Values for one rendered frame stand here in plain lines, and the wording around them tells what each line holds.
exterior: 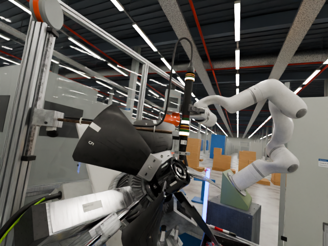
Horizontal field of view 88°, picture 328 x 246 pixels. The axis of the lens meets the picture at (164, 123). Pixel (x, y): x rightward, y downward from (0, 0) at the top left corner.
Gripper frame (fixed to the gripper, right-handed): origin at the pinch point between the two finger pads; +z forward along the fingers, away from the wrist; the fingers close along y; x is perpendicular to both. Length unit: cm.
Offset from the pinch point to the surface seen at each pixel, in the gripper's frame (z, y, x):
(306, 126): -179, -57, 19
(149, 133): 3.8, 16.8, -13.3
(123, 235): 42, -12, -35
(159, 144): 4.4, 9.4, -17.6
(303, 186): -179, -56, -47
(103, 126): 34.1, 11.0, -13.6
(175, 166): 11.2, -4.0, -24.7
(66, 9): 30, 70, 54
